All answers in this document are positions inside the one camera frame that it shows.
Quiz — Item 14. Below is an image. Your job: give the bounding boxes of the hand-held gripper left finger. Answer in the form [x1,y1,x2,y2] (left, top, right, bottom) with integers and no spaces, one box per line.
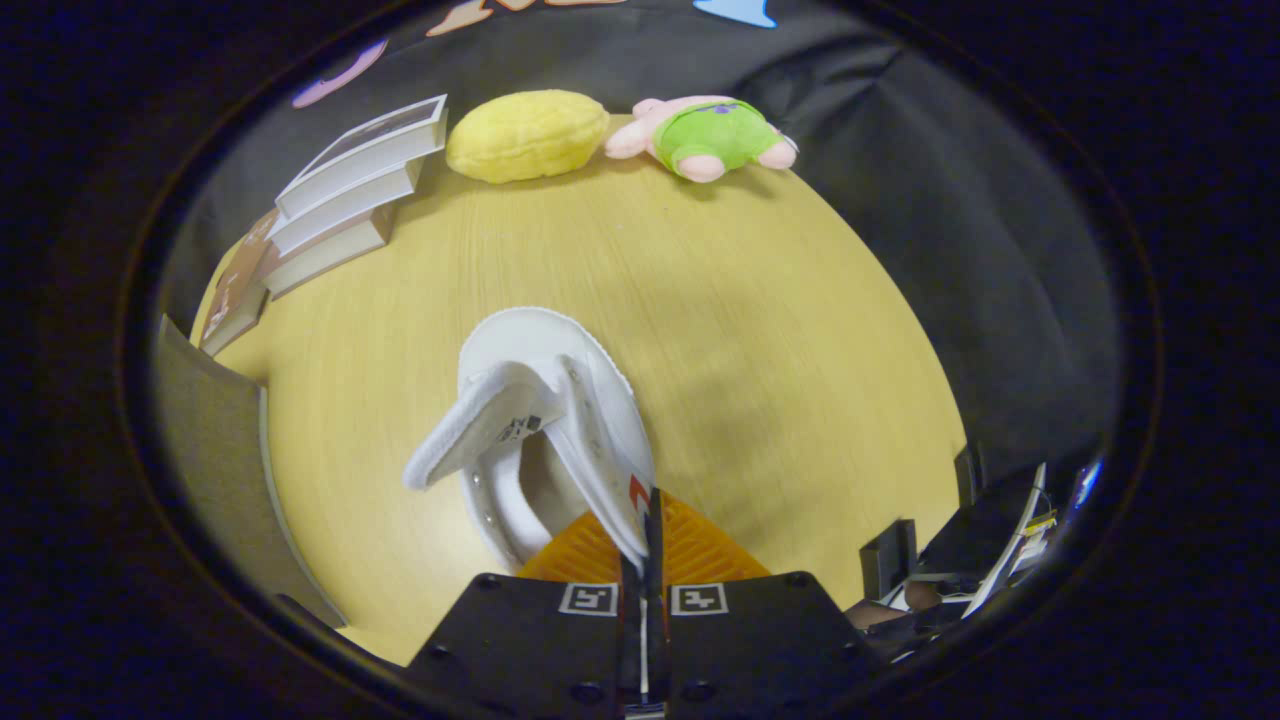
[403,511,645,720]

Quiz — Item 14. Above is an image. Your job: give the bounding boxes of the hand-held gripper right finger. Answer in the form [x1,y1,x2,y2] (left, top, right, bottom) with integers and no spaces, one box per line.
[646,487,880,720]

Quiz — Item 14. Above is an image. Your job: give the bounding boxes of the white canvas shoe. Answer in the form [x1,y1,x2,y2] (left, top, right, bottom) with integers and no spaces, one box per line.
[403,307,658,573]

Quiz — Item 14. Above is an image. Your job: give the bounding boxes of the grey fabric storage box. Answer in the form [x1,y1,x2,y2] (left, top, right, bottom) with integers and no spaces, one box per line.
[155,315,346,629]

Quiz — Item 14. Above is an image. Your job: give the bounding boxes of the black clamp block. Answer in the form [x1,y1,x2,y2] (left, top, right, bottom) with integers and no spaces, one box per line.
[955,445,986,506]
[862,520,918,601]

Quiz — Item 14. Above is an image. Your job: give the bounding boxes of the dark equipment clutter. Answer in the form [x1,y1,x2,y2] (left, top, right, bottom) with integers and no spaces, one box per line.
[850,455,1106,661]

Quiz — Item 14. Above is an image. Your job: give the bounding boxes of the black backdrop cloth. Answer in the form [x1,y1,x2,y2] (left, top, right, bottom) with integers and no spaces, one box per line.
[160,0,1121,481]

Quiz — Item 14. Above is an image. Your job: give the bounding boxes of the pink plush toy green shorts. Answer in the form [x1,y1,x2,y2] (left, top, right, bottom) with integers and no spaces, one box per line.
[604,95,799,184]

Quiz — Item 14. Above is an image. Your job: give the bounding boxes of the thick tan cover book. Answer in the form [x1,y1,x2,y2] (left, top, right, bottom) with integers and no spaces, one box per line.
[245,205,396,301]

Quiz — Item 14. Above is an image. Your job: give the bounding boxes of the yellow plush toy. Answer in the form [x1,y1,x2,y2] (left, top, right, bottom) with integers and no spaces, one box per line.
[445,89,611,185]

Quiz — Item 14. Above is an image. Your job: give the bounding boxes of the brown cover book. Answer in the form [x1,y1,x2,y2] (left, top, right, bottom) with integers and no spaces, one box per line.
[200,278,271,357]

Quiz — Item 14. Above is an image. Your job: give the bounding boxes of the portrait cover book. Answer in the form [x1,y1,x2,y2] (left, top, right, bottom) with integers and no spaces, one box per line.
[275,95,448,221]

